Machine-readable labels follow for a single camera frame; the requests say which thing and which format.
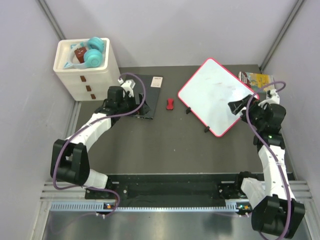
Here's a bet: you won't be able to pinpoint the yellow green book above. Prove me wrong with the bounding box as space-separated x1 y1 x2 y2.
238 71 274 92

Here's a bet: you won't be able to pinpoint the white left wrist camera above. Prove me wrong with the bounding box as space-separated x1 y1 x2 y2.
117 77 136 98

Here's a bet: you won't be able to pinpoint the teal cat ear headphones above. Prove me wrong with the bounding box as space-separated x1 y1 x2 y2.
63 37 105 70

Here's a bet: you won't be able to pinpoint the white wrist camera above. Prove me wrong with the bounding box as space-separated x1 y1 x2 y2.
117 77 136 98
258 89 280 108

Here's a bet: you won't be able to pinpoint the grey slotted cable duct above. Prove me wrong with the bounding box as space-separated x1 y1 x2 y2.
50 201 252 213

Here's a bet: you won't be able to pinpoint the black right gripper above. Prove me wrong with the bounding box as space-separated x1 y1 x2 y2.
228 94 268 130

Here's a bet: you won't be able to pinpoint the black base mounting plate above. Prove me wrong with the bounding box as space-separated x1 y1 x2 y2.
84 173 251 207

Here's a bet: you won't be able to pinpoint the white drawer unit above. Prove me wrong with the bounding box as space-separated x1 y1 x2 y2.
53 37 120 102

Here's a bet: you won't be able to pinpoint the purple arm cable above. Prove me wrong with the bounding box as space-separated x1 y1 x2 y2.
246 81 293 240
51 72 147 217

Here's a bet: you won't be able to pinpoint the brown cube toy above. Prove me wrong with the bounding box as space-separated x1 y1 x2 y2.
74 47 87 64

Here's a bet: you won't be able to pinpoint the red whiteboard eraser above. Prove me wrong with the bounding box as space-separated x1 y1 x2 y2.
166 98 174 111

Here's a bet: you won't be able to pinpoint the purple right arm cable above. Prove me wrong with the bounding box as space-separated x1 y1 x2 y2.
246 81 293 240

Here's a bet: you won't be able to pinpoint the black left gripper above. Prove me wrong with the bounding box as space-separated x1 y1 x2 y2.
117 93 150 116

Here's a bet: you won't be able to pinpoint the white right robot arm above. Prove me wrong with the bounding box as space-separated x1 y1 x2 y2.
228 95 306 239

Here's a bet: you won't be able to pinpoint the pink framed whiteboard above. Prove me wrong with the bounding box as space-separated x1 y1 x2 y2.
177 58 254 137

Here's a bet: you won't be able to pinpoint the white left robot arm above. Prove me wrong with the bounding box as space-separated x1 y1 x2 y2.
50 86 146 199

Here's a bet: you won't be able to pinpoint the black notebook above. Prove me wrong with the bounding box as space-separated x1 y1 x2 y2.
123 74 163 120

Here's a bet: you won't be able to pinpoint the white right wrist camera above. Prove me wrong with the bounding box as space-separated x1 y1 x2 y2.
258 89 280 108

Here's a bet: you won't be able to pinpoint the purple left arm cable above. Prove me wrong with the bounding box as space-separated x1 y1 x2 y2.
51 72 147 217

